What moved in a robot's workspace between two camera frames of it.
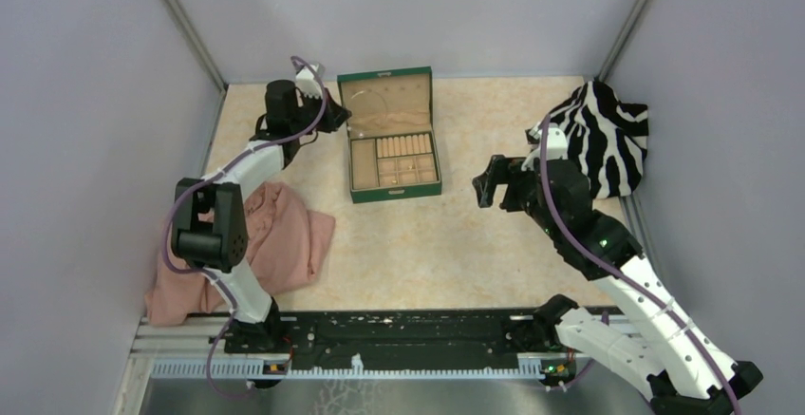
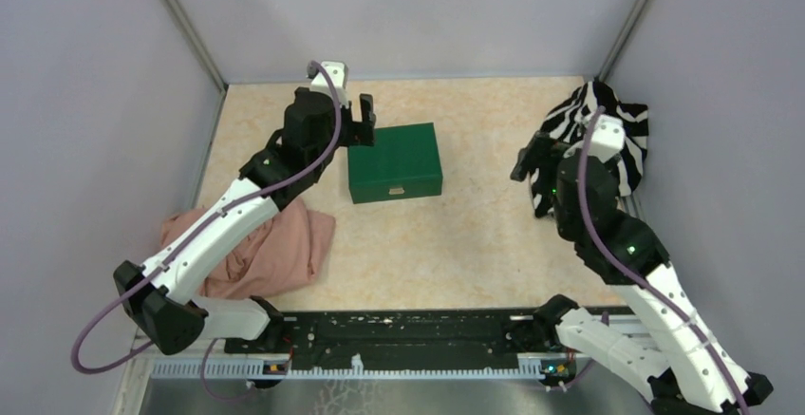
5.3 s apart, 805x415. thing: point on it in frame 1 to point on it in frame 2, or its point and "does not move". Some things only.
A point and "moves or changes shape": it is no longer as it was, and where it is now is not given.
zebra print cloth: x=608 y=138 does not move
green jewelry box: x=392 y=146 moves or changes shape
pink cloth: x=284 y=245 does not move
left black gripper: x=334 y=115 to x=359 y=132
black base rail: x=399 y=341 does not move
